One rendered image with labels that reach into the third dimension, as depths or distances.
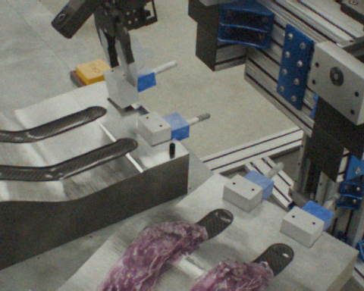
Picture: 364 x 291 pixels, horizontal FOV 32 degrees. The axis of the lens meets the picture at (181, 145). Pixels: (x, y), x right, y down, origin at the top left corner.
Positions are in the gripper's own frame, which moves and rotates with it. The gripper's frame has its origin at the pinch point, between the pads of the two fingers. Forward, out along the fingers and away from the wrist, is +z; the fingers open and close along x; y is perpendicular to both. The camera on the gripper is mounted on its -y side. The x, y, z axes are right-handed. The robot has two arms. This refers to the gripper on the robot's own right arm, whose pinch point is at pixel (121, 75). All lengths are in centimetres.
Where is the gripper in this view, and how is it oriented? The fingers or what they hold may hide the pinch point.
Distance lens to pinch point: 112.5
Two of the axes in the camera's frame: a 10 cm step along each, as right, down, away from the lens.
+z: 1.6, 8.0, 5.8
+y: 8.3, -4.2, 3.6
